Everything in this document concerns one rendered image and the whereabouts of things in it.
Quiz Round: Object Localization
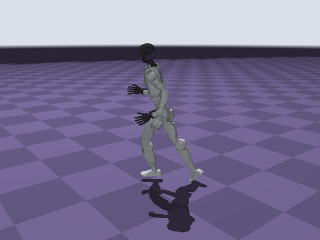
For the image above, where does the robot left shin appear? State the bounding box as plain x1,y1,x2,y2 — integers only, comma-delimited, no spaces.
141,145,157,172

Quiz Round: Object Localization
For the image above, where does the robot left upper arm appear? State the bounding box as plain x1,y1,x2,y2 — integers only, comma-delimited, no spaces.
145,69,169,98

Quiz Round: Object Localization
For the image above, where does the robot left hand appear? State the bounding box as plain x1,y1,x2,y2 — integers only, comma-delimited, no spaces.
134,110,157,126

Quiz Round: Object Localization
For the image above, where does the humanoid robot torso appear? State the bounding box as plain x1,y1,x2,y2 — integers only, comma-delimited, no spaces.
143,64,171,122

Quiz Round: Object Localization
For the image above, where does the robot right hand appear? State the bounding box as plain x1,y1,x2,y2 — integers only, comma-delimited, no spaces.
127,84,147,95

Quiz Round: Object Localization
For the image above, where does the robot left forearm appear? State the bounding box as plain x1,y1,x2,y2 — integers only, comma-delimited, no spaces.
151,91,169,118

